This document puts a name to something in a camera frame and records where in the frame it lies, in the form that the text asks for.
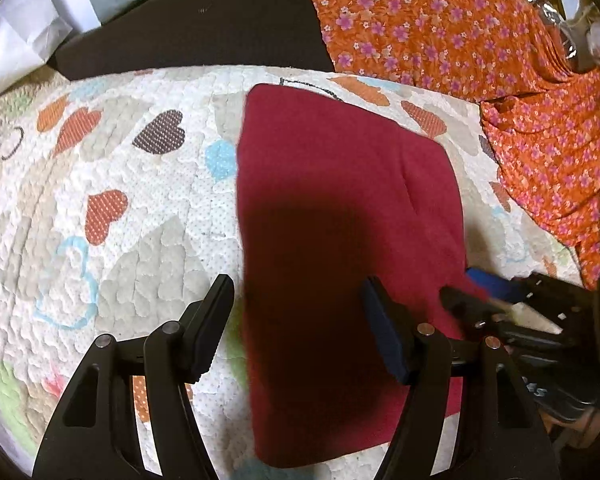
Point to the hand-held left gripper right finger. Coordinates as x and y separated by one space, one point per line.
386 332

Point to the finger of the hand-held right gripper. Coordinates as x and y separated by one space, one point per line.
492 285
467 305

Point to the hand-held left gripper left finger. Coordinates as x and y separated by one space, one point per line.
211 325

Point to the dark red small garment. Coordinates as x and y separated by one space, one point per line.
330 200

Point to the heart print quilted blanket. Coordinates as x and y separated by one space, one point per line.
105 200

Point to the orange floral cloth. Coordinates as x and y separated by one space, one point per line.
455 35

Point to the clear plastic wrapping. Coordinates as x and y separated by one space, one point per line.
560 15

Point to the dark brown cushion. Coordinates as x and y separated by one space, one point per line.
190 25

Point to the white plastic bag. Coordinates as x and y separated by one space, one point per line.
20 25

